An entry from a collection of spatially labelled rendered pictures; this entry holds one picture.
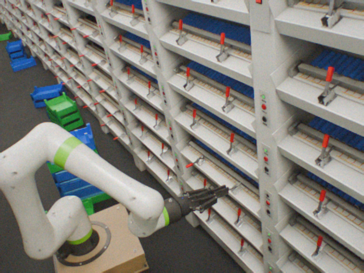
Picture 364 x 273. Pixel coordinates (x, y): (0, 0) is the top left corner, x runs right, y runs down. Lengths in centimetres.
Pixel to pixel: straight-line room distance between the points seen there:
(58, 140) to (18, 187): 20
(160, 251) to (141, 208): 94
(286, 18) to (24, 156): 89
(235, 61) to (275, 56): 23
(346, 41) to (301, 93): 22
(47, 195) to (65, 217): 123
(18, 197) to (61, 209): 31
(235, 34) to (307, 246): 77
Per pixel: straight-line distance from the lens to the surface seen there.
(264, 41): 109
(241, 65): 125
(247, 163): 145
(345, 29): 92
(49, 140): 137
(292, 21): 100
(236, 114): 137
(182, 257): 214
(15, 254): 254
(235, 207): 180
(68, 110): 349
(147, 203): 126
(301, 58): 115
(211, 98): 149
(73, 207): 165
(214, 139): 160
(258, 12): 107
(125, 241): 176
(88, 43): 303
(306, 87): 108
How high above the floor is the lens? 162
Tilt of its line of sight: 32 degrees down
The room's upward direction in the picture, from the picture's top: 10 degrees counter-clockwise
